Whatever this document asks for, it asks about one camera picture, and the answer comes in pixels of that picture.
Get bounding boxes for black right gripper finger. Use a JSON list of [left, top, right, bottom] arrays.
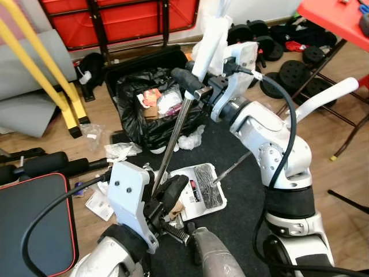
[[171, 68, 206, 97]]

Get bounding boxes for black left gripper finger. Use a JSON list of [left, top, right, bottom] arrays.
[[159, 175, 190, 213]]

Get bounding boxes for white plastic dustpan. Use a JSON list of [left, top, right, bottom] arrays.
[[170, 163, 229, 223]]

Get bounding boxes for metal pole white grip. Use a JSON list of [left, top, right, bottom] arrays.
[[151, 0, 232, 198]]

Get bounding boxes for white-handled broom black bristles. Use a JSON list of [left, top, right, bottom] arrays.
[[193, 77, 360, 209]]

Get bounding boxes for black floor mat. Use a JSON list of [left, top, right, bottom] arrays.
[[110, 118, 309, 277]]

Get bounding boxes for black plastic bin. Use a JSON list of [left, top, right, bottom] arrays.
[[104, 45, 192, 88]]

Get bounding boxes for crumpled white plastic scrap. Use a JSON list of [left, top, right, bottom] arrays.
[[176, 124, 206, 151]]

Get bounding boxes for black bin bag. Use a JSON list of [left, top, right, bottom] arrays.
[[115, 68, 209, 152]]

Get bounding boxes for crumpled clear plastic bag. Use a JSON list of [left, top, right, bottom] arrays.
[[106, 141, 144, 163]]

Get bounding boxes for white card package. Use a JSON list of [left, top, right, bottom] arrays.
[[85, 188, 115, 222]]

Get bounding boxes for folded red table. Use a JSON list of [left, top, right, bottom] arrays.
[[39, 0, 200, 53]]

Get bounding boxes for short black foam roller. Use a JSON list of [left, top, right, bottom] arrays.
[[68, 157, 111, 175]]

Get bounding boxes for red black pouch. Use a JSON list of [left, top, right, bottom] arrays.
[[286, 40, 307, 53]]

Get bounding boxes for black cloth bag white tag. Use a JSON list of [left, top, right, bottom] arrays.
[[77, 53, 107, 102]]

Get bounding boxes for small clear plastic wrapper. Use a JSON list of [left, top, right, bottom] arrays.
[[81, 123, 108, 152]]

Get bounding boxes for black duffel bag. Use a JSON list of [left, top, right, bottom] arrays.
[[271, 20, 338, 50]]

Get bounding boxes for long black foam roller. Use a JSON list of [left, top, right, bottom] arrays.
[[23, 151, 71, 179]]

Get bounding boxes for red table black legs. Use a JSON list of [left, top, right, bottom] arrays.
[[277, 0, 369, 215]]

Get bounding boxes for large black red-trimmed bench pad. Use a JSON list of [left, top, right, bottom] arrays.
[[0, 172, 80, 277]]

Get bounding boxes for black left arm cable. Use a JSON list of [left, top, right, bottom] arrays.
[[21, 173, 113, 277]]

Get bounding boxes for yellow metal exercise frame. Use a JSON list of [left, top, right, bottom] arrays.
[[0, 0, 91, 139]]

